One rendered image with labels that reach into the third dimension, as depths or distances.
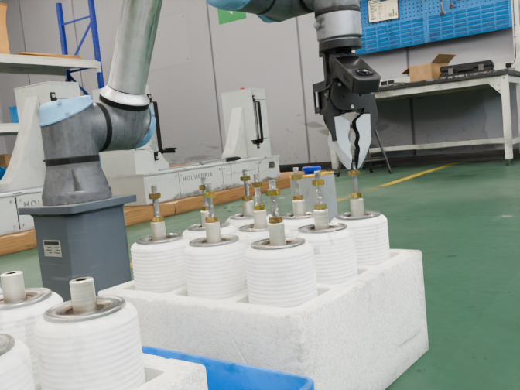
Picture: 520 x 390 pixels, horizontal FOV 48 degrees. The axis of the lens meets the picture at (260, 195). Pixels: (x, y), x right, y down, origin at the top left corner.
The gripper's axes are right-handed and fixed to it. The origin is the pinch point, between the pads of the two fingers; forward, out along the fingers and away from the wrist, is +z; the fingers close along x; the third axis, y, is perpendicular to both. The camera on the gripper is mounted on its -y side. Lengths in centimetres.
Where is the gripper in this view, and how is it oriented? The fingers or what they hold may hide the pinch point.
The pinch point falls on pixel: (354, 161)
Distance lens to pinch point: 98.9
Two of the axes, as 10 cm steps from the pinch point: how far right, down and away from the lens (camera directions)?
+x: -9.6, 1.2, -2.7
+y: -2.8, -0.6, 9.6
